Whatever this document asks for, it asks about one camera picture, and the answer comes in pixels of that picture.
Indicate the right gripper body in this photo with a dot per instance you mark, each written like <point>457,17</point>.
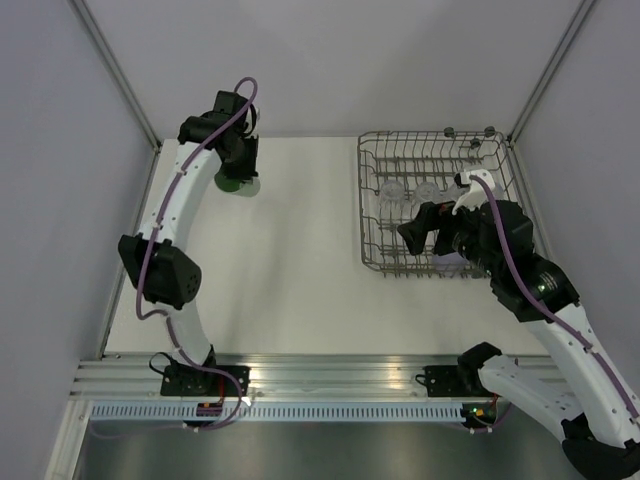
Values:
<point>465,224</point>

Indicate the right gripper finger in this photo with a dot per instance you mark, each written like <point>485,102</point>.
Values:
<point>415,232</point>
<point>445,240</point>

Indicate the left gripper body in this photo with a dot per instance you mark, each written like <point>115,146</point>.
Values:
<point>242,165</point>

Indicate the purple plastic cup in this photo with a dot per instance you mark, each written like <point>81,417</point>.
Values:
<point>448,261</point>

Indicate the clear glass cup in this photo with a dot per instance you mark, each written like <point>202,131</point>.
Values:
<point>391,199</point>
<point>427,192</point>
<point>453,193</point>

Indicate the green plastic cup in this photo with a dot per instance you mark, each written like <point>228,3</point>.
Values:
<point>247,189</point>

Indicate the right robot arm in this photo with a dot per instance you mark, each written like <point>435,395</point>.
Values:
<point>598,429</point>

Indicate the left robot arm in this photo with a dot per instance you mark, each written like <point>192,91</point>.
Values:
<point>218,147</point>

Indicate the grey wire dish rack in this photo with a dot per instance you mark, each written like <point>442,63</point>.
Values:
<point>400,170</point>

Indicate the left aluminium frame post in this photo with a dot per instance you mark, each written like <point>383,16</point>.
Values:
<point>116,72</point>

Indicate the aluminium frame post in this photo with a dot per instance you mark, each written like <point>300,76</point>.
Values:
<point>116,72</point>
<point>568,38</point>

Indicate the white slotted cable duct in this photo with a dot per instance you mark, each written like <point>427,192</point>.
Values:
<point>439,412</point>

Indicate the right aluminium frame post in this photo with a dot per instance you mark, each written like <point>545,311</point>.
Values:
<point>568,38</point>

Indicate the aluminium mounting rail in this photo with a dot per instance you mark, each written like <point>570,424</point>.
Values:
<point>273,378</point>

